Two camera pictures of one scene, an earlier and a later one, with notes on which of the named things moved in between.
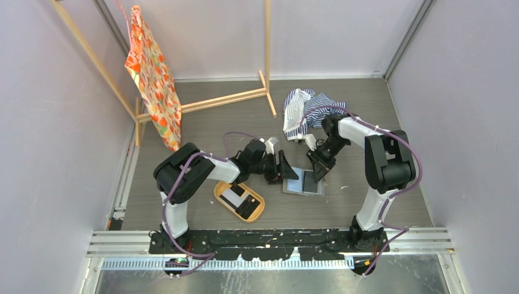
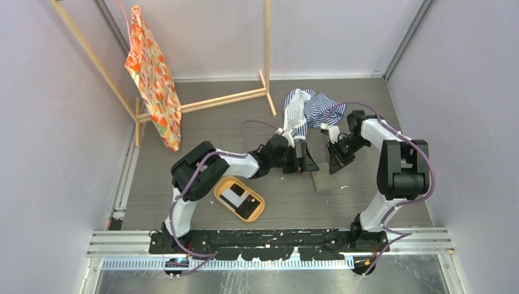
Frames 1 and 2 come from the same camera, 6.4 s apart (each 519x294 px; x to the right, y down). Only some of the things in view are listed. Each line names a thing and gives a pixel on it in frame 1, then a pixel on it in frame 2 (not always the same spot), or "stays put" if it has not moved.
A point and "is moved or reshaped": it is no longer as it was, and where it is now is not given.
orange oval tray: [220, 187] stays put
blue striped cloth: [303, 108] stays put
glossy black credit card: [248, 207] stays put
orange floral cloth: [146, 65] stays put
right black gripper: [321, 166] to [338, 161]
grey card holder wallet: [306, 184] is moved or reshaped
